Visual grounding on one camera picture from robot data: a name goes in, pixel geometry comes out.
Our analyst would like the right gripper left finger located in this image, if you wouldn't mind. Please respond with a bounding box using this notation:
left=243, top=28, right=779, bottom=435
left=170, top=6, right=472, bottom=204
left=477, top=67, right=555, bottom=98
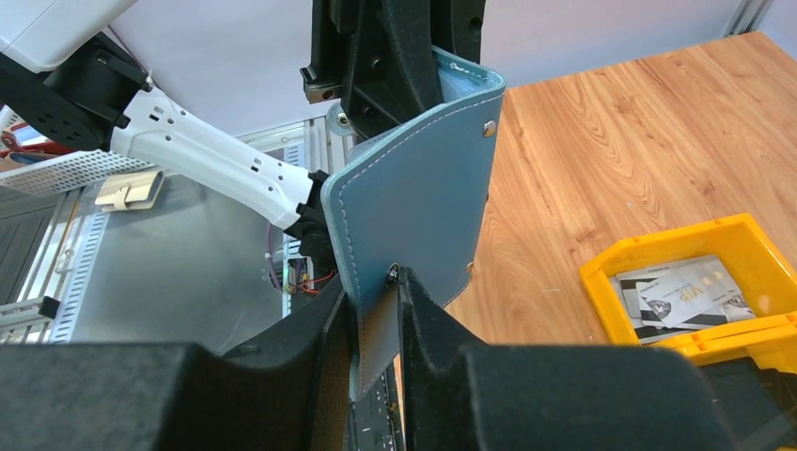
left=1, top=277, right=351, bottom=450

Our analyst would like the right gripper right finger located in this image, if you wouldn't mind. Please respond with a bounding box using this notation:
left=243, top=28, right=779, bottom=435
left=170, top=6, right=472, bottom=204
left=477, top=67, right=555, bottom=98
left=397, top=267, right=735, bottom=450

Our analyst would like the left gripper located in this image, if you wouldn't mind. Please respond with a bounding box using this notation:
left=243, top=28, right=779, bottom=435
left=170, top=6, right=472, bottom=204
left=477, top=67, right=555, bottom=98
left=300, top=0, right=486, bottom=139

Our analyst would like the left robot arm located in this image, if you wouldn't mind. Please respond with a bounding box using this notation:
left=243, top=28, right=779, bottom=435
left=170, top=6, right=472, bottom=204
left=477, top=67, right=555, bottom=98
left=1, top=1, right=485, bottom=266

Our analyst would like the white grey cards stack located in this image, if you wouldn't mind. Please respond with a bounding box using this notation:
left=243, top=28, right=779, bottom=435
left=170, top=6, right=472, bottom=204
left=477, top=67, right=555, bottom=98
left=609, top=255, right=755, bottom=345

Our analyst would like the beige plastic clip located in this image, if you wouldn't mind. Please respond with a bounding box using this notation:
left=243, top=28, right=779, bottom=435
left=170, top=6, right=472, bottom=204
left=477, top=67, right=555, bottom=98
left=94, top=170, right=164, bottom=212

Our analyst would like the left yellow bin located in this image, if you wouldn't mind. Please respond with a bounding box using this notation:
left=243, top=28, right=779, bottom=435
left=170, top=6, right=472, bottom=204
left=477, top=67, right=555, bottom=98
left=579, top=213, right=796, bottom=374

